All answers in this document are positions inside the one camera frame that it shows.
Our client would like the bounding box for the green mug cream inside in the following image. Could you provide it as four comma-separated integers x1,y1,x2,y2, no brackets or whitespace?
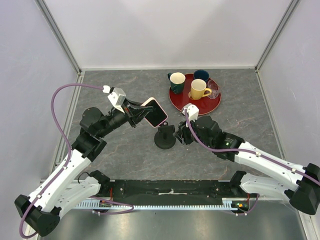
167,72,186,94

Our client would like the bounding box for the aluminium frame post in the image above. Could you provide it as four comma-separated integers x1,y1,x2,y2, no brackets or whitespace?
35,0,82,75
254,0,300,73

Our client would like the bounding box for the yellow mug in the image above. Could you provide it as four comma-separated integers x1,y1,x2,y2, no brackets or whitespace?
189,79,212,100

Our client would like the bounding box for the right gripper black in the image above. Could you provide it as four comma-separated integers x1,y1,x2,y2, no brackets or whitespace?
172,115,214,149

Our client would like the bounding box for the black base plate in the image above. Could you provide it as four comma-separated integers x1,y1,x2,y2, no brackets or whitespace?
97,179,248,205

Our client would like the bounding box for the round red tray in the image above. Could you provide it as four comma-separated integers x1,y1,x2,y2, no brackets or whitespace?
169,73,222,116

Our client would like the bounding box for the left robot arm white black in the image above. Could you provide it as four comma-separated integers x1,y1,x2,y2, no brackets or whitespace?
14,99,156,239

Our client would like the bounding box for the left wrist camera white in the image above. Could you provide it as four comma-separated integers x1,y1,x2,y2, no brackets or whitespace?
107,87,126,113

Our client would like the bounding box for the clear glass cup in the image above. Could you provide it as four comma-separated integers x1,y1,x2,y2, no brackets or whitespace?
207,79,221,99

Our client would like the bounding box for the right aluminium frame post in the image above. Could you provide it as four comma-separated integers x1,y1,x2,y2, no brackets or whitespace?
254,0,300,73

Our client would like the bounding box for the left aluminium frame post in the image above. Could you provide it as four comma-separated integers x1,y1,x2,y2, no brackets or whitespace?
35,0,82,75

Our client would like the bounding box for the black phone stand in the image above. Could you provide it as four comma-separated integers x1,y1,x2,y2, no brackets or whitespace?
154,121,176,150

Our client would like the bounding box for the phone with pink case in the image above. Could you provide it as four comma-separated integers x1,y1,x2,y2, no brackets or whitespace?
141,97,168,128

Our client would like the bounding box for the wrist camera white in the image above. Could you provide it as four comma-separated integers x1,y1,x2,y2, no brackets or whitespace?
107,87,126,113
181,103,199,121

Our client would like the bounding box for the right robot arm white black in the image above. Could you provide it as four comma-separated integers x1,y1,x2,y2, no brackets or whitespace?
173,116,320,215

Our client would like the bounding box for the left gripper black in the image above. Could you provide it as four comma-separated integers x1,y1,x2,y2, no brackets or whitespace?
97,97,153,138

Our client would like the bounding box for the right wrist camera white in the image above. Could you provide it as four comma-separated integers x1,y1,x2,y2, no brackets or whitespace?
181,103,199,121

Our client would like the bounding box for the dark blue mug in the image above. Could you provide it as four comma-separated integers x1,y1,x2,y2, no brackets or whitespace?
193,69,210,83

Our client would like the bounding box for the slotted cable duct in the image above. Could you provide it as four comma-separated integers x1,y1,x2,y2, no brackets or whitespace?
74,198,249,211

